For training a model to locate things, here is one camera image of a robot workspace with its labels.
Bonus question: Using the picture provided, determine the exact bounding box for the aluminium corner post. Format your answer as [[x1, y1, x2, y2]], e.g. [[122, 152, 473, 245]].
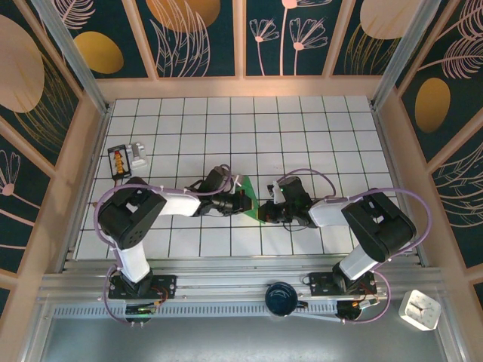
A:
[[371, 0, 456, 111], [29, 0, 113, 114]]

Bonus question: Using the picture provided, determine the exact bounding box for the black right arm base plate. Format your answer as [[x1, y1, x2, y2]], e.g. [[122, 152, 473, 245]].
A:
[[308, 271, 377, 297]]

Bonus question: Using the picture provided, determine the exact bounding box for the slotted grey cable duct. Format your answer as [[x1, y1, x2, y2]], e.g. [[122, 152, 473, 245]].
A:
[[52, 304, 340, 321]]

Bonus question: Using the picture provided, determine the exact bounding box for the aluminium side rail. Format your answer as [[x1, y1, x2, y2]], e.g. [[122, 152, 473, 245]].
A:
[[371, 107, 431, 268], [56, 107, 113, 273]]

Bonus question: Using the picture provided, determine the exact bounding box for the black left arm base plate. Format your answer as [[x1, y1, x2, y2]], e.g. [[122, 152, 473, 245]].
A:
[[108, 274, 178, 299]]

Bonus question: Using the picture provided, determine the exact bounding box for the white square clock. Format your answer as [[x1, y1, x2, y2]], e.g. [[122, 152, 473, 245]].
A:
[[398, 289, 442, 332]]

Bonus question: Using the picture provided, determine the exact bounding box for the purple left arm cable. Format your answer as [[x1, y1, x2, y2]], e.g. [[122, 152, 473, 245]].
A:
[[94, 164, 237, 327]]

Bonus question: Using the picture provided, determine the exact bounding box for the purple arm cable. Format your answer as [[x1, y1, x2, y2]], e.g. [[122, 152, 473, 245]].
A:
[[94, 164, 237, 327], [277, 168, 433, 325]]

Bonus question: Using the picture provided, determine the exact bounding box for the small circuit board with LED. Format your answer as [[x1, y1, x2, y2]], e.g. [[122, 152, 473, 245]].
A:
[[124, 301, 159, 321], [337, 297, 380, 321]]

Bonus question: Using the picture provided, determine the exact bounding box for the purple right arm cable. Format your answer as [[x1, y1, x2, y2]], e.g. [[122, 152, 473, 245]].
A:
[[277, 168, 433, 325]]

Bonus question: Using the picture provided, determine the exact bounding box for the black box with orange screws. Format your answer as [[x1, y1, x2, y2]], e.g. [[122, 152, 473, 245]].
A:
[[107, 144, 133, 179]]

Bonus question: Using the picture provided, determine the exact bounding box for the dark blue cup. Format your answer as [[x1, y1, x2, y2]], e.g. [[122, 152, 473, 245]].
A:
[[263, 281, 309, 318]]

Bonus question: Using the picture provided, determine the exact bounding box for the green cloth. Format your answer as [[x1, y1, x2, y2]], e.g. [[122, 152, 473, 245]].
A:
[[239, 175, 269, 225]]

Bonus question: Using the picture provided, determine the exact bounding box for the aluminium front rail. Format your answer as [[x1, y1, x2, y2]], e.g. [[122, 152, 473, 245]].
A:
[[37, 259, 456, 316]]

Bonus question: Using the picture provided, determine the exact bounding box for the white plastic holder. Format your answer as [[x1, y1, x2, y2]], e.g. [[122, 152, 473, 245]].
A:
[[126, 142, 149, 169]]

